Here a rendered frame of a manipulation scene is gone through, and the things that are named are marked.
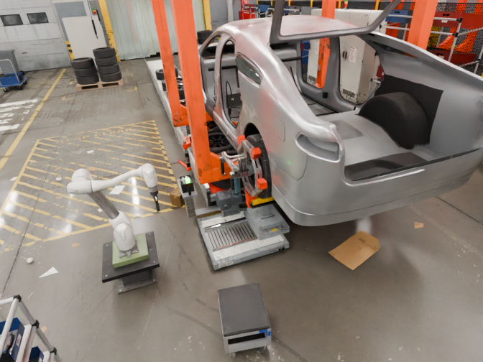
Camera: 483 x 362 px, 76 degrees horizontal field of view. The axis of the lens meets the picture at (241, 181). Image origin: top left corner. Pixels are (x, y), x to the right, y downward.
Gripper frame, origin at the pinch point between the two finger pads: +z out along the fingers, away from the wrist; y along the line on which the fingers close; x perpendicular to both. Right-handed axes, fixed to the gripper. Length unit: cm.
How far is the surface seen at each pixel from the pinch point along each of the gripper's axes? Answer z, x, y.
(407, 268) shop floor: 70, 206, 118
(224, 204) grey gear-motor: 38, 74, -25
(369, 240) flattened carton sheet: 68, 201, 74
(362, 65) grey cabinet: -21, 491, -266
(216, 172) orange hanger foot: 7, 76, -46
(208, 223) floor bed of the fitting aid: 63, 53, -30
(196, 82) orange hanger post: -95, 66, -47
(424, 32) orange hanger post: -117, 334, -22
